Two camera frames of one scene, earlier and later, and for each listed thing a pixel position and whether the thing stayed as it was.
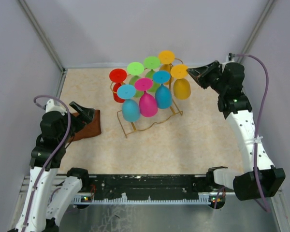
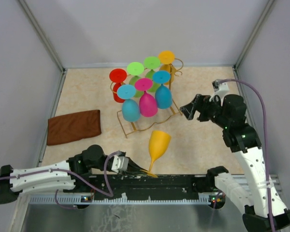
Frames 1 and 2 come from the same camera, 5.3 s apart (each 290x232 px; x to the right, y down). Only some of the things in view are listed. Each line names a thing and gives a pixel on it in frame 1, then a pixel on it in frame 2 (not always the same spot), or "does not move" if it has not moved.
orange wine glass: (181, 88) -> (158, 142)
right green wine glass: (152, 63) does not move
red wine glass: (117, 76) does not move
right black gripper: (201, 73) -> (188, 110)
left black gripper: (86, 113) -> (133, 167)
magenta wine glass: (148, 105) does not move
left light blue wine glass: (130, 108) does not move
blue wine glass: (163, 97) does not move
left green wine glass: (135, 68) does not move
